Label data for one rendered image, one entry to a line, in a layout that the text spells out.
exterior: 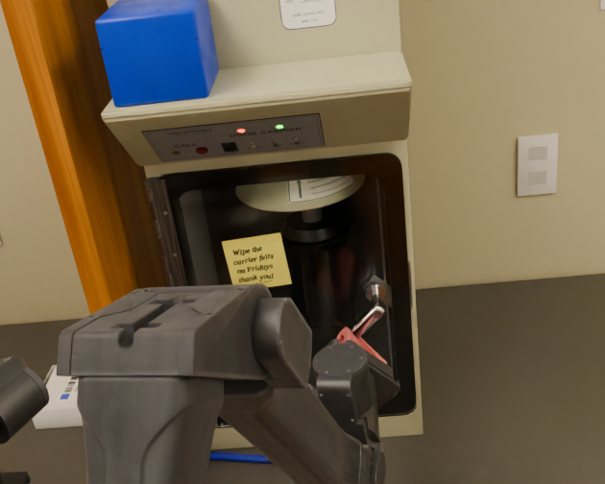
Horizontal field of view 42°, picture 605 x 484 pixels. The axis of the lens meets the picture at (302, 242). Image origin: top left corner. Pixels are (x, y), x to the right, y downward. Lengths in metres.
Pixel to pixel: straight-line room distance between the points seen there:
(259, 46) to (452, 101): 0.56
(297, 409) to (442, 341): 0.81
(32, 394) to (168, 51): 0.37
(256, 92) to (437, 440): 0.60
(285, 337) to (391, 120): 0.46
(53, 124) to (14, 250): 0.75
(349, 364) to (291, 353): 0.35
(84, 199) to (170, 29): 0.23
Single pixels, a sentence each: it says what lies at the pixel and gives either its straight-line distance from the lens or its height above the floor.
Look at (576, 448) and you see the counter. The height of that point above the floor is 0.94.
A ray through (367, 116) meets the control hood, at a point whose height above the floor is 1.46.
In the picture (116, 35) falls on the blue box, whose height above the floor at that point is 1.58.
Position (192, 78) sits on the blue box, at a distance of 0.83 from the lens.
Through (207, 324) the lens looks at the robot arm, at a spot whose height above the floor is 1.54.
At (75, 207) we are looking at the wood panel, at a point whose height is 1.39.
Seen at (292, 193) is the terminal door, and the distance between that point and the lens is 0.97.
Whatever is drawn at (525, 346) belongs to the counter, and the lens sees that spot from 1.38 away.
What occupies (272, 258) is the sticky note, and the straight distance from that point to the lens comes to 1.01.
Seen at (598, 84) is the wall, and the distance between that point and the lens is 1.46.
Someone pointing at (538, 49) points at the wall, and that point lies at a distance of 1.41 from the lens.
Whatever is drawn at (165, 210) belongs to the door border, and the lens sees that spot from 1.00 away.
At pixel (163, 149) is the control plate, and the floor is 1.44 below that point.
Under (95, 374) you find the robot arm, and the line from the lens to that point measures 0.41.
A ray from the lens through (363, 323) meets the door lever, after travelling 1.00.
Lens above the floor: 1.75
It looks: 28 degrees down
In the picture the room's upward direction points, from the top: 7 degrees counter-clockwise
